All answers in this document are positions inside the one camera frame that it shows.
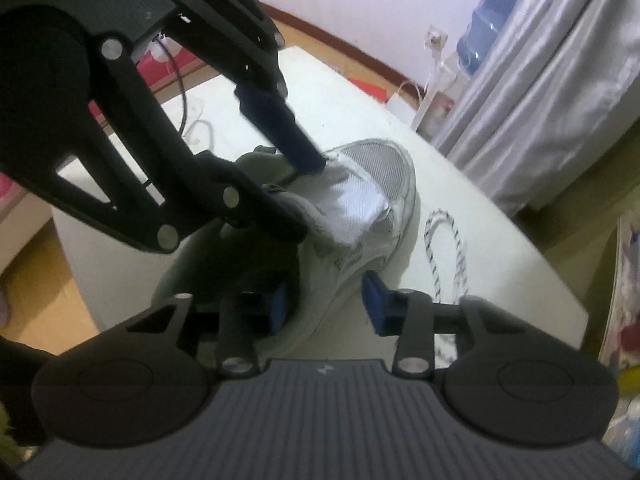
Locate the white wall socket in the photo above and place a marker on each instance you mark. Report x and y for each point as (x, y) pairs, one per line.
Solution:
(435, 39)

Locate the grey curtain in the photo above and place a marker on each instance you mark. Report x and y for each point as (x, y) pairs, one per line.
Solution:
(559, 87)

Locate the white mint sneaker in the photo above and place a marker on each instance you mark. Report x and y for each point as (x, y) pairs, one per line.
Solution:
(356, 213)

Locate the red gift box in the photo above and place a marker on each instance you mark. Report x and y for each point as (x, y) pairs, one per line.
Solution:
(372, 90)

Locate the white paper bag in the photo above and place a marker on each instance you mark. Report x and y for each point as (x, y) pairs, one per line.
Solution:
(405, 101)

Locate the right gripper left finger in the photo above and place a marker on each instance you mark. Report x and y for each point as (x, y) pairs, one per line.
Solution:
(249, 312)

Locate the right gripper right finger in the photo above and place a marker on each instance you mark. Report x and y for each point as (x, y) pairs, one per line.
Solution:
(429, 334)

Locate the blue water bottle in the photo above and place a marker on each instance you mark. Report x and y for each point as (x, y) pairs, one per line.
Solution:
(487, 20)

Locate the white water dispenser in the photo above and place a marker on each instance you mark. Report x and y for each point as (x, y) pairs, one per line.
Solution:
(444, 88)

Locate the white black speckled shoelace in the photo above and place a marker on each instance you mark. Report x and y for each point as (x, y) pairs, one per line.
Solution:
(444, 246)

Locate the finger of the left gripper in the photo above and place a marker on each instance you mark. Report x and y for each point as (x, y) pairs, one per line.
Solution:
(257, 235)
(268, 112)

